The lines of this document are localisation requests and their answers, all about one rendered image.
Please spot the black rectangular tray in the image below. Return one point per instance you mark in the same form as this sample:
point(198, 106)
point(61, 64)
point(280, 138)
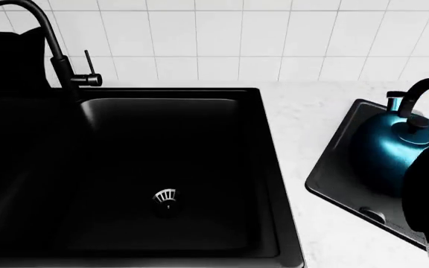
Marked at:
point(333, 173)

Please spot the black gooseneck faucet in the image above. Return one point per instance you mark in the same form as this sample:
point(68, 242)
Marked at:
point(56, 64)

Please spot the black kitchen sink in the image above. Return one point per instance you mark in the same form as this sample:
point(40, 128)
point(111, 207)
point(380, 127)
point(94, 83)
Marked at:
point(162, 139)

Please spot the metal sink drain strainer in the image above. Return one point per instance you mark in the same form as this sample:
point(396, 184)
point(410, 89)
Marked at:
point(165, 195)

